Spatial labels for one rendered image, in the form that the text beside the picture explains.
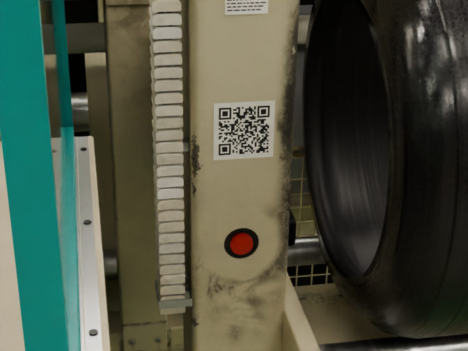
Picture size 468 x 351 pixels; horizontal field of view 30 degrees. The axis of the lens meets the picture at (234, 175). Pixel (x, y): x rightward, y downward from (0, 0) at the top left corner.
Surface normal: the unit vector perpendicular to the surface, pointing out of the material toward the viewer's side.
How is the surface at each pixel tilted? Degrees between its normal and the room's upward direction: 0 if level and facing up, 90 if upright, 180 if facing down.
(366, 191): 45
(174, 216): 90
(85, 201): 0
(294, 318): 0
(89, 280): 0
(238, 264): 90
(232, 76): 90
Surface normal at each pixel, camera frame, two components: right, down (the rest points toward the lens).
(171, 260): 0.18, 0.44
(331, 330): 0.01, -0.90
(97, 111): 0.17, 0.07
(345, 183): 0.14, -0.27
